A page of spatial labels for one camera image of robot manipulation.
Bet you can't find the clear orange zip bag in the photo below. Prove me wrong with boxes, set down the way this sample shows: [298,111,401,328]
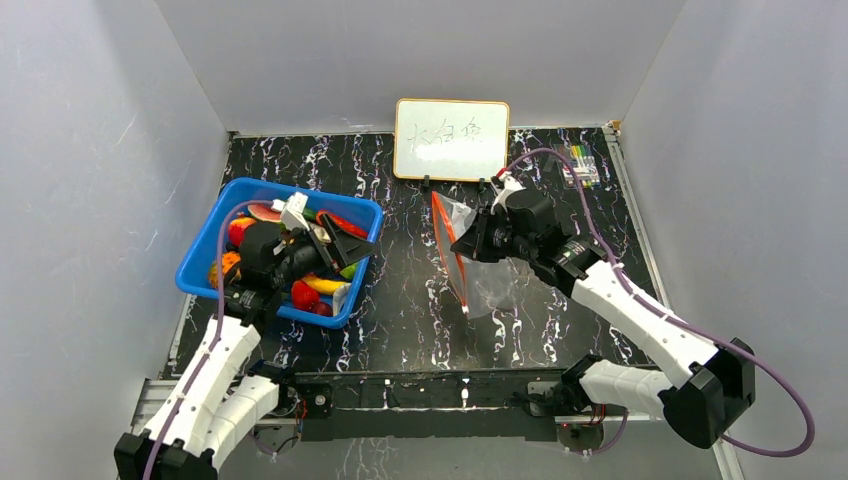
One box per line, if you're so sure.
[431,193,519,319]

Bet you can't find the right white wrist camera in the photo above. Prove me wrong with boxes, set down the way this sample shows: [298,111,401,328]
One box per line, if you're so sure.
[491,170,524,212]

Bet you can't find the orange toy carrot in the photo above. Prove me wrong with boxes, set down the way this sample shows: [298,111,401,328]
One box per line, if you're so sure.
[315,210,368,239]

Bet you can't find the blue plastic bin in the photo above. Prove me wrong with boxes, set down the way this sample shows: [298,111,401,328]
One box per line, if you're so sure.
[175,177,383,329]

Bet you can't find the red toy apple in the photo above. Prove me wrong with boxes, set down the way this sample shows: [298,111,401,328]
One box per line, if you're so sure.
[227,216,257,248]

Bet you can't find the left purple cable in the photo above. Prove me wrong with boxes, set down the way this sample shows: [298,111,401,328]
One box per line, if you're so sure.
[140,198,293,480]

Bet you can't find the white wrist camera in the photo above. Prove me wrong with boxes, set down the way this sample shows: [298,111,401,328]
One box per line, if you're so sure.
[280,192,310,231]
[491,170,524,212]

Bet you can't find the yellow toy banana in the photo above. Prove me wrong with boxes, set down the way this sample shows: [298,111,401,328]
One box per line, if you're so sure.
[301,275,350,296]

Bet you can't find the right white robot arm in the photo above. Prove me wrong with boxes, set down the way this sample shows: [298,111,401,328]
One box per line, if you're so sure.
[450,190,756,449]

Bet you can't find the white toy radish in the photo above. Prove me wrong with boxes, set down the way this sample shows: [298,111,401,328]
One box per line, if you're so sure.
[332,283,351,316]

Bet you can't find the orange bumpy toy fruit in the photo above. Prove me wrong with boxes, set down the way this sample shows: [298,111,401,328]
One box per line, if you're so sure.
[207,251,242,289]

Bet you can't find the toy watermelon slice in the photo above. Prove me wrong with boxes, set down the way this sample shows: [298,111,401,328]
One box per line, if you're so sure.
[247,204,283,225]

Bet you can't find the green toy cabbage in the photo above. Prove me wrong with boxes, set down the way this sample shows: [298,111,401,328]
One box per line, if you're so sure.
[339,263,359,281]

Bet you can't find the dark red toy cherry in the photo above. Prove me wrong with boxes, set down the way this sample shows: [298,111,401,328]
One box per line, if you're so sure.
[311,302,335,317]

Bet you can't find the red toy pepper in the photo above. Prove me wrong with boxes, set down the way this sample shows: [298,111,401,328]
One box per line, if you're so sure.
[290,280,321,312]

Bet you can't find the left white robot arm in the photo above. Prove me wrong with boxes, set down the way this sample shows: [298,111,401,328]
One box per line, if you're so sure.
[114,216,382,479]

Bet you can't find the small whiteboard yellow frame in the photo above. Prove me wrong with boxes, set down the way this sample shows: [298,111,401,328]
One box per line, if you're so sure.
[393,98,510,182]

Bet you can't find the purple cable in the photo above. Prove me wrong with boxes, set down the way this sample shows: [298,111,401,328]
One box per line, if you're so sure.
[496,147,816,458]
[140,198,293,480]

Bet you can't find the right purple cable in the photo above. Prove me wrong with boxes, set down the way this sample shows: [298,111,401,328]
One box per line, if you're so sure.
[496,147,816,458]

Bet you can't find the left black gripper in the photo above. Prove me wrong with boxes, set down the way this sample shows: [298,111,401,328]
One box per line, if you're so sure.
[271,215,378,288]

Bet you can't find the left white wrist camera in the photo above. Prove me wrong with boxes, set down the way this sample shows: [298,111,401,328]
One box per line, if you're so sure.
[280,192,310,231]

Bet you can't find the marker pen pack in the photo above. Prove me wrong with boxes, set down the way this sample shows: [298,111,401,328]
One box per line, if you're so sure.
[557,144,600,188]

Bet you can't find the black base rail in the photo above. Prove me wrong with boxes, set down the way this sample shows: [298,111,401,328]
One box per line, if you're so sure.
[132,370,684,444]

